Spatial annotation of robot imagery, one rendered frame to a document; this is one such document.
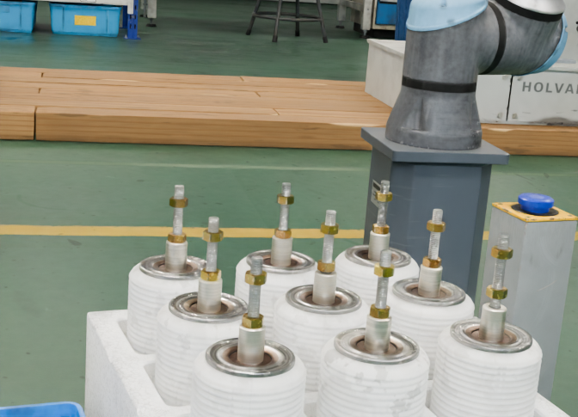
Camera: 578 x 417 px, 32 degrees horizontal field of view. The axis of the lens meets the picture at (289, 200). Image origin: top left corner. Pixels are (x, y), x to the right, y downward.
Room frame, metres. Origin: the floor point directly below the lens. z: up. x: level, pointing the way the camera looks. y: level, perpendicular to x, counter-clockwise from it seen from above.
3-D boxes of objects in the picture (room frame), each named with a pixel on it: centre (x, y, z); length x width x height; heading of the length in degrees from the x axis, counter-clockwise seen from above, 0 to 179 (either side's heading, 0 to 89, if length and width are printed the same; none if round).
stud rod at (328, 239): (0.95, -0.04, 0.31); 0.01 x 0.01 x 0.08
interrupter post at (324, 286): (0.95, -0.04, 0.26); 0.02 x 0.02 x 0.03
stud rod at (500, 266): (0.89, -0.20, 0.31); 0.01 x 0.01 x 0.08
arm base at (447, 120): (1.59, -0.22, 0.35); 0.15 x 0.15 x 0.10
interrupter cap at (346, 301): (0.95, -0.04, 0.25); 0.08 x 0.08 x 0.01
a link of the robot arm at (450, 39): (1.59, -0.23, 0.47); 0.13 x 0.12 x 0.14; 120
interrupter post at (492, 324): (0.89, -0.20, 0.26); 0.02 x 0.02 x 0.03
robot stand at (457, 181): (1.59, -0.22, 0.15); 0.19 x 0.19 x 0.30; 13
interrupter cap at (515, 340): (0.89, -0.20, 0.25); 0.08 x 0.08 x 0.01
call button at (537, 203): (1.13, -0.28, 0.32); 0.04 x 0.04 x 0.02
